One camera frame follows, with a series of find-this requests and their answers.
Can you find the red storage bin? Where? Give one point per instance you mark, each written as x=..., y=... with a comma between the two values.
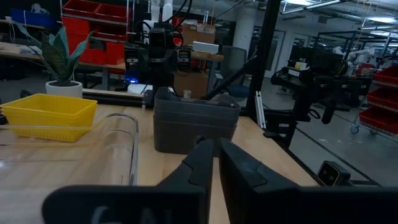
x=112, y=12
x=387, y=74
x=384, y=98
x=377, y=119
x=81, y=7
x=74, y=31

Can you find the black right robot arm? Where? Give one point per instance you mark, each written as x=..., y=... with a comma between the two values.
x=160, y=34

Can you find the flat white box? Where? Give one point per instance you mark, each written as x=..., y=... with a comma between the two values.
x=205, y=47

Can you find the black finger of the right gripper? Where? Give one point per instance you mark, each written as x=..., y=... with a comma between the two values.
x=132, y=65
x=184, y=60

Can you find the blue storage bin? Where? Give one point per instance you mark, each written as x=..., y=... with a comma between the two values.
x=31, y=18

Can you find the yellow plastic basket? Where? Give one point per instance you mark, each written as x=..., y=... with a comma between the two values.
x=46, y=109
x=46, y=135

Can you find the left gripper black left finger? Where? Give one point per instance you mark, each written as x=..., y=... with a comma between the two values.
x=192, y=186

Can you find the small black table camera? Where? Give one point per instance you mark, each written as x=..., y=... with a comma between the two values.
x=334, y=174

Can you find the green plant in white pot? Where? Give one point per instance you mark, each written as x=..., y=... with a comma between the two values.
x=63, y=88

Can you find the white round pillar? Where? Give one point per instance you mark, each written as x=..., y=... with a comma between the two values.
x=245, y=34

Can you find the smoky grey plastic basket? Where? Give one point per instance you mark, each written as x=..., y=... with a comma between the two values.
x=192, y=121
x=177, y=138
x=192, y=111

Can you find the grey office chair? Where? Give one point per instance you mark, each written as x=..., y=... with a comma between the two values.
x=234, y=62

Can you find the white light bar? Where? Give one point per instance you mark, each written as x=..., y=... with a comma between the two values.
x=260, y=109

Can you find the ceiling light bar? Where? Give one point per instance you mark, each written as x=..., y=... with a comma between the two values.
x=311, y=5

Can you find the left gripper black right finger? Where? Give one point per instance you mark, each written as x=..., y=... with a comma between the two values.
x=248, y=193

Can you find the clear plastic basket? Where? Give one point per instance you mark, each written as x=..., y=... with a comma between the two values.
x=118, y=149

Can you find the cardboard box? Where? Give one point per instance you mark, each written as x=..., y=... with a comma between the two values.
x=197, y=34
x=191, y=84

